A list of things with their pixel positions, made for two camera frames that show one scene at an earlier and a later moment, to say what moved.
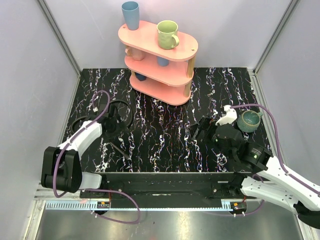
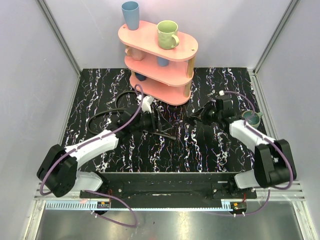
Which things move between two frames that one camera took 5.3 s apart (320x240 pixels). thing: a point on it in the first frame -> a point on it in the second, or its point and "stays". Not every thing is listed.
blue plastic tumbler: [131, 11] stays
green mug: [167, 35] stays
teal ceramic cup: [249, 120] stays
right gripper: [205, 123] -> [200, 116]
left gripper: [116, 116] -> [152, 120]
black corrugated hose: [120, 151] -> [117, 110]
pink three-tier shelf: [164, 74] stays
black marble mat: [157, 137] stays
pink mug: [136, 54] stays
